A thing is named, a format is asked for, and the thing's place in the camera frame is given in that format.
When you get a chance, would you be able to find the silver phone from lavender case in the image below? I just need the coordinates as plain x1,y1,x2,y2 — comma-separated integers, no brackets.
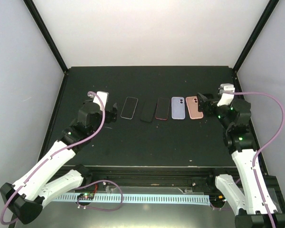
121,97,138,120

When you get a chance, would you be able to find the black bare phone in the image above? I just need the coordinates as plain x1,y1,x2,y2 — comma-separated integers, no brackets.
140,99,157,123

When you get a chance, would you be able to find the magenta phone case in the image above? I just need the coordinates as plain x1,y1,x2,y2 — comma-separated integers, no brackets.
155,97,170,120

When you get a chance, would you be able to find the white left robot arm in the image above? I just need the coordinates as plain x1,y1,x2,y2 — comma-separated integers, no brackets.
0,100,118,225

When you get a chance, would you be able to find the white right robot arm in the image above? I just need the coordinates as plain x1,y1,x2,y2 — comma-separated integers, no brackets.
197,92,285,228

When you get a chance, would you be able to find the left base circuit board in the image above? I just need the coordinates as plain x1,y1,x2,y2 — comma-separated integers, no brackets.
77,193,95,201

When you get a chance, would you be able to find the base circuit board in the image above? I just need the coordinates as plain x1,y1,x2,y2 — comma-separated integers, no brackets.
209,194,227,203
77,193,95,201

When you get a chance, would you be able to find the right base circuit board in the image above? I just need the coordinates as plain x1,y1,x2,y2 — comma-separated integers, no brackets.
209,194,227,203

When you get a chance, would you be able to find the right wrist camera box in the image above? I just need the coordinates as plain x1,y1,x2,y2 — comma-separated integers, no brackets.
217,83,235,107

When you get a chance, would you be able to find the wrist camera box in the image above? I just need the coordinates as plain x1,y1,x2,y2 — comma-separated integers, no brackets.
93,91,109,111
217,83,235,107

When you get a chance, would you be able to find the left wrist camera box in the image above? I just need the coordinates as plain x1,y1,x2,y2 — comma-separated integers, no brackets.
93,91,109,111

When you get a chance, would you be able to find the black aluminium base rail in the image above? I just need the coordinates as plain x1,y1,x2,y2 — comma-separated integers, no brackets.
88,166,230,191

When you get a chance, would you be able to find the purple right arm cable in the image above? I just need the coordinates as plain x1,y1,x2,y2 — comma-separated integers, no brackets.
211,92,285,228

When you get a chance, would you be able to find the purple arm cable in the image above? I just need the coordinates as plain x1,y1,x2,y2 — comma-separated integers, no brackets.
0,91,124,225
211,92,285,228

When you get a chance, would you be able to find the white slotted cable duct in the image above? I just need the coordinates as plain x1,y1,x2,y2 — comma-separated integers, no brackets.
54,192,210,206

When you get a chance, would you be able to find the left black frame post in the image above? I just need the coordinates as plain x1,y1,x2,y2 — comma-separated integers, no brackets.
23,0,68,73

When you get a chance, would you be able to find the black frame post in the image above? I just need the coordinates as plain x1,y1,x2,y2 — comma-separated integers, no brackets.
233,0,280,73
23,0,68,73

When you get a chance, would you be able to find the right black frame post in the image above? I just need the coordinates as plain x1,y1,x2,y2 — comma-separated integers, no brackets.
233,0,280,73

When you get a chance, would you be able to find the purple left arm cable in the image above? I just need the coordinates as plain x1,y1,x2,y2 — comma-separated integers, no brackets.
0,91,124,225

